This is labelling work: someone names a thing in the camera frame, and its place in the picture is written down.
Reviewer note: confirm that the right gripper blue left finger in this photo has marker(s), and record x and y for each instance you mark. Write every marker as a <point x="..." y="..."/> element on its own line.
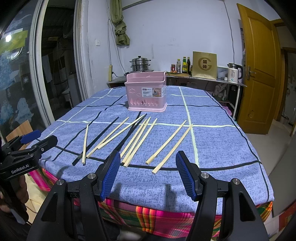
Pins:
<point x="107" y="175"/>

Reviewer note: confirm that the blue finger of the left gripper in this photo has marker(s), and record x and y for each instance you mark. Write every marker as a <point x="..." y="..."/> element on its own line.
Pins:
<point x="26" y="139"/>
<point x="46" y="143"/>

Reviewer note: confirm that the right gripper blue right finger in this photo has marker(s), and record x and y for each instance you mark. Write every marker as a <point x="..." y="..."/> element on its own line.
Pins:
<point x="189" y="176"/>

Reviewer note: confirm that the bamboo chopstick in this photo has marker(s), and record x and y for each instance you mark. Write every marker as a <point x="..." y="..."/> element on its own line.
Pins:
<point x="140" y="142"/>
<point x="120" y="132"/>
<point x="127" y="154"/>
<point x="152" y="157"/>
<point x="132" y="139"/>
<point x="83" y="160"/>
<point x="157" y="168"/>
<point x="104" y="140"/>

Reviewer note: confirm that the metal kitchen shelf table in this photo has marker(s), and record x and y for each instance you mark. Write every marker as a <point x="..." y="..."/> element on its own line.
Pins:
<point x="225" y="92"/>

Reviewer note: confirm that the person's left hand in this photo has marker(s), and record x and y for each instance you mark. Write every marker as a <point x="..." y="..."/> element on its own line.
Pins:
<point x="21" y="192"/>

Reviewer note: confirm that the blue checked tablecloth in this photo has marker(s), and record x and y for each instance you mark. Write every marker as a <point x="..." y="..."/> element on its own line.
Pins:
<point x="216" y="143"/>

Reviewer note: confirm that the low metal stove stand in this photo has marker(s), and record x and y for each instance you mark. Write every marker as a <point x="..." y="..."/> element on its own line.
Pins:
<point x="117" y="82"/>

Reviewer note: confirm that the pink plastic chopstick basket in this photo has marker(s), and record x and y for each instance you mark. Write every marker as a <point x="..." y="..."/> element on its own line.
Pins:
<point x="146" y="91"/>

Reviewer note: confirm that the yellow power strip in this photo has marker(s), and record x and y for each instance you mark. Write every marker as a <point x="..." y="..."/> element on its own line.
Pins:
<point x="110" y="73"/>

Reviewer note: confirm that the red jar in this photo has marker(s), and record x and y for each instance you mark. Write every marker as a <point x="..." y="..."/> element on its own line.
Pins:
<point x="173" y="68"/>

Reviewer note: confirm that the clear plastic bottle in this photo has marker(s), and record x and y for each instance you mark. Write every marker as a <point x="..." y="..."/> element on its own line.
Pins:
<point x="178" y="66"/>

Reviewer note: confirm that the dark sauce bottle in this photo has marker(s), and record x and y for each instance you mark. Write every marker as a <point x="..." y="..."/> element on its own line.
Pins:
<point x="188" y="66"/>

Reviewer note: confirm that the gold paper gift bag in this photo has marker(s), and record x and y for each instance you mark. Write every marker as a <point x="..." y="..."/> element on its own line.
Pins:
<point x="204" y="65"/>

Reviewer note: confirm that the white electric kettle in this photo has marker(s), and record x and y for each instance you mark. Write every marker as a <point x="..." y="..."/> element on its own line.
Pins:
<point x="235" y="72"/>

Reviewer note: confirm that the yellow wooden door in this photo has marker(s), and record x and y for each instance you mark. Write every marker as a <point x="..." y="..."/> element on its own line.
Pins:
<point x="262" y="72"/>

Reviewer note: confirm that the stainless steel steamer pot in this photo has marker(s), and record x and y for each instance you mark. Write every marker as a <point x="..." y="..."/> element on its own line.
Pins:
<point x="140" y="64"/>

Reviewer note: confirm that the green hanging cloth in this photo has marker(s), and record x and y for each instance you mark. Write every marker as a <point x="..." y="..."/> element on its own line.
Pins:
<point x="117" y="20"/>

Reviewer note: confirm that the white wall switch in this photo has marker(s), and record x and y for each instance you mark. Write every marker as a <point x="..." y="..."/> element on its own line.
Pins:
<point x="98" y="42"/>

